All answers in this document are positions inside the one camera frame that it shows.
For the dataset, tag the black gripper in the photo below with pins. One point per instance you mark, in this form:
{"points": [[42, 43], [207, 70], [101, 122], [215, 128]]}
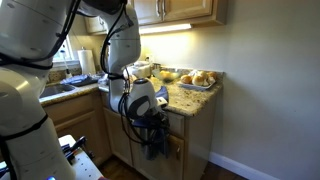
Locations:
{"points": [[156, 121]]}

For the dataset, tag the blue cloth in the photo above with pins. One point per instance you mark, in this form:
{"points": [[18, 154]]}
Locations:
{"points": [[166, 145]]}

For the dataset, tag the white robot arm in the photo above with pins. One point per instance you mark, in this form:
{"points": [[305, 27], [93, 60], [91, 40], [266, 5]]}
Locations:
{"points": [[26, 36]]}

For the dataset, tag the wooden drawer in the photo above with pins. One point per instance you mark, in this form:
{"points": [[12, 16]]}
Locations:
{"points": [[176, 123]]}

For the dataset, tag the wooden cabinet door under drawer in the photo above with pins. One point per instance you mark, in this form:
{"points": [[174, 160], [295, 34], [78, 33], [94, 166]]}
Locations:
{"points": [[166, 163]]}

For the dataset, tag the glass bowl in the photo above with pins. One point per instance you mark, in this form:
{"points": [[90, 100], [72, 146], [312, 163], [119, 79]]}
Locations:
{"points": [[166, 77]]}

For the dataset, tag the wooden neighbouring cabinet door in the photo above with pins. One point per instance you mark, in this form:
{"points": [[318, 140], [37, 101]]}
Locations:
{"points": [[115, 140]]}

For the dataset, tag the orange fruit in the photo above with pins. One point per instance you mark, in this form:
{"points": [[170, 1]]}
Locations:
{"points": [[165, 74]]}

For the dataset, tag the white rectangular tray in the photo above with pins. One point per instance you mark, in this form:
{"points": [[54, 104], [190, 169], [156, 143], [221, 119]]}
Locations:
{"points": [[195, 87]]}

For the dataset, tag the white kitchen appliance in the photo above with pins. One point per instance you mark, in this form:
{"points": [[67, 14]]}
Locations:
{"points": [[141, 70]]}

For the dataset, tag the white garlic bulb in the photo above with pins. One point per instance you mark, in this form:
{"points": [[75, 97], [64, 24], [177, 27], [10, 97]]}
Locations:
{"points": [[192, 72]]}

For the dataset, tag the large yellow onion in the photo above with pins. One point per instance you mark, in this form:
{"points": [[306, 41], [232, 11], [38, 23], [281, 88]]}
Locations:
{"points": [[202, 74]]}

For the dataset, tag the wooden sink base cabinet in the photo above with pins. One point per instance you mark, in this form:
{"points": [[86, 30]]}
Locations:
{"points": [[80, 116]]}

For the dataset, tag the white cart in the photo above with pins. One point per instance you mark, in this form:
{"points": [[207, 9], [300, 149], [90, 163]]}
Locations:
{"points": [[85, 166]]}

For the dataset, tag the black tools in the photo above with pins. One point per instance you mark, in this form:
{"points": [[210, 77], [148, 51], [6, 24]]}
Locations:
{"points": [[74, 146]]}

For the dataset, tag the dark blue dish mat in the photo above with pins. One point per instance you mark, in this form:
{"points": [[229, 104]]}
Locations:
{"points": [[79, 80]]}

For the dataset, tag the white paper towel roll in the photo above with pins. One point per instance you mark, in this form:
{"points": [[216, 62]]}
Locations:
{"points": [[86, 61]]}

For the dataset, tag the under-cabinet light strip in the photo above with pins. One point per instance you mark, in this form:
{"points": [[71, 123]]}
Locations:
{"points": [[165, 28]]}

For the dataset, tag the white baseboard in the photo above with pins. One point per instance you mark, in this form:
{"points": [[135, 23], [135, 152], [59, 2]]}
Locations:
{"points": [[240, 165]]}

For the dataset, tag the steel sink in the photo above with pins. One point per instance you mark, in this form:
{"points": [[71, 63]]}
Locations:
{"points": [[56, 90]]}

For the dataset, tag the dish brush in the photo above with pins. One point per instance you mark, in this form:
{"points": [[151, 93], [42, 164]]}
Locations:
{"points": [[66, 66]]}

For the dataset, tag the window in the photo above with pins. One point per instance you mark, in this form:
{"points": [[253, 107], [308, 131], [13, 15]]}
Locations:
{"points": [[65, 51]]}

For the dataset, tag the wooden base cabinet frame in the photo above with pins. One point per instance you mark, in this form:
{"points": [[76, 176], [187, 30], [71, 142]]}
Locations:
{"points": [[200, 143]]}

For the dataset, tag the wall outlet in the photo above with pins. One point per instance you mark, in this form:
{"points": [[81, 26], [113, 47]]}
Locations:
{"points": [[150, 59]]}

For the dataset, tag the wooden wall cabinet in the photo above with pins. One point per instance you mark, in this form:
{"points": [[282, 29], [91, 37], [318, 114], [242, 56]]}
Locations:
{"points": [[186, 8]]}

